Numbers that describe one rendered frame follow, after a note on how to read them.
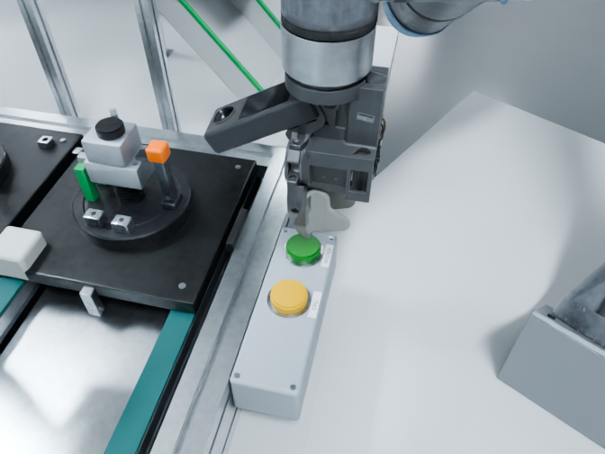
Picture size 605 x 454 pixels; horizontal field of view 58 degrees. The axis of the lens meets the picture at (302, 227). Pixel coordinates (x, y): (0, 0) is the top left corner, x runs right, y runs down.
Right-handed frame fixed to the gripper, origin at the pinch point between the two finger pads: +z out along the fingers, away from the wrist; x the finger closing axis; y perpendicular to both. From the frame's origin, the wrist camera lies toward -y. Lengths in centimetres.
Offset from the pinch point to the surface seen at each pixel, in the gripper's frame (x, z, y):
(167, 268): -6.7, 3.2, -13.9
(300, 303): -8.0, 3.0, 1.6
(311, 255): -1.4, 3.0, 1.3
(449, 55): 224, 100, 26
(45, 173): 4.7, 3.1, -35.6
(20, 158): 6.6, 3.1, -40.5
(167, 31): 64, 14, -45
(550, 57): 234, 100, 76
